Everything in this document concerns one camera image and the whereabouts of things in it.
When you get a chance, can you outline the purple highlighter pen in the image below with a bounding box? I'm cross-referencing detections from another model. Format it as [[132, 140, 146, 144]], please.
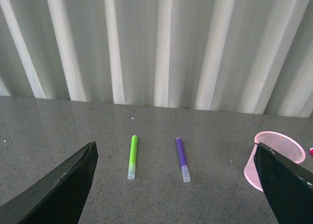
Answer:
[[176, 137, 191, 183]]

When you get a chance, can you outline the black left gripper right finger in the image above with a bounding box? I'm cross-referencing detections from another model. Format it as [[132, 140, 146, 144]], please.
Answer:
[[254, 143, 313, 224]]

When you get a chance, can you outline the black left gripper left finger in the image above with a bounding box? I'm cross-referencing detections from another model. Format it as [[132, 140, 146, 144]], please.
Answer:
[[0, 142, 98, 224]]

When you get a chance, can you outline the pink mesh cup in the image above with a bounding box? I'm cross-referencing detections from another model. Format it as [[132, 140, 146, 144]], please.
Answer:
[[244, 131, 306, 192]]

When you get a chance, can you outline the green highlighter pen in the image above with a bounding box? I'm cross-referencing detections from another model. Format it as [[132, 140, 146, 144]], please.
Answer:
[[127, 135, 138, 180]]

